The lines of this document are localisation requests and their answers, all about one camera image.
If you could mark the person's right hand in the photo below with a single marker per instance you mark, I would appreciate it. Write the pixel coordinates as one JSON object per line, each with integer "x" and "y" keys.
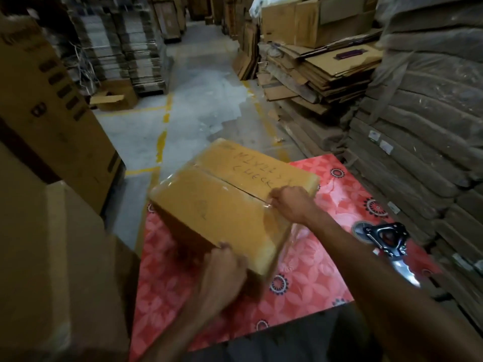
{"x": 292, "y": 203}

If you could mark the person's left hand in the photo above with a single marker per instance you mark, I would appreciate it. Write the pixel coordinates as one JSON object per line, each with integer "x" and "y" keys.
{"x": 220, "y": 277}

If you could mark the person's left fingers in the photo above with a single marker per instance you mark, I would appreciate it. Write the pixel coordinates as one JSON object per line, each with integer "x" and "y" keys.
{"x": 226, "y": 248}

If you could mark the person's right fingers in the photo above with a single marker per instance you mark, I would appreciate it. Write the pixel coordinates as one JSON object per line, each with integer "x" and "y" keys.
{"x": 277, "y": 197}

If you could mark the taped brown cardboard box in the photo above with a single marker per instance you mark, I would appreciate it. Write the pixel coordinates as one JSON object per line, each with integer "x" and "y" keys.
{"x": 226, "y": 203}

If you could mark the person's left forearm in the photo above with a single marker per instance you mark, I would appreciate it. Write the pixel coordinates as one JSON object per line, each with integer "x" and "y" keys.
{"x": 181, "y": 331}

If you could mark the person's right forearm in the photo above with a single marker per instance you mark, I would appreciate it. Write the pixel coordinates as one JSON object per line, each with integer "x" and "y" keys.
{"x": 385, "y": 290}

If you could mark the red floral table cover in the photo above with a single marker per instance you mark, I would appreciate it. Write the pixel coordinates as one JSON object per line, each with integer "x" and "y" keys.
{"x": 305, "y": 275}

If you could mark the black tape dispenser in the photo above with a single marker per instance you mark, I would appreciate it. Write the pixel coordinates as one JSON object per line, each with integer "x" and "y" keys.
{"x": 390, "y": 241}

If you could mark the stack of flattened cardboard sheets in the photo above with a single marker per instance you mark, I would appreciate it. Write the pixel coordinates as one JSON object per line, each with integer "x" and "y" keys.
{"x": 317, "y": 82}

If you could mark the leaning flat cardboard sheets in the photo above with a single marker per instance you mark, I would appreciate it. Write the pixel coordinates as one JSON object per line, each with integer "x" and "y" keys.
{"x": 247, "y": 52}

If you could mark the purple flat object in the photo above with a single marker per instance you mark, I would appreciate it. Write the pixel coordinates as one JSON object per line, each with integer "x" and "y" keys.
{"x": 350, "y": 54}

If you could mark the wrapped stack of cardboard bundles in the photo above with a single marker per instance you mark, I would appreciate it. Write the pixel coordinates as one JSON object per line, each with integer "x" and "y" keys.
{"x": 426, "y": 128}

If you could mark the plain tall cardboard box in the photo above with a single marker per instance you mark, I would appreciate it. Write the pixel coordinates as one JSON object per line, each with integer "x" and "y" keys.
{"x": 49, "y": 267}

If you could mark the open cardboard box on stack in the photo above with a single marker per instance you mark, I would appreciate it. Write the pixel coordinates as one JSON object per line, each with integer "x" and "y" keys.
{"x": 313, "y": 20}

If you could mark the small open cardboard box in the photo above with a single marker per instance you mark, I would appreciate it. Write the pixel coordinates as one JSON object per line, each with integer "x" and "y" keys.
{"x": 115, "y": 96}

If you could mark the large printed cardboard box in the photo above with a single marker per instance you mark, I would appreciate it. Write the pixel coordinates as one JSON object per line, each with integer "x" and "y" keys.
{"x": 49, "y": 109}

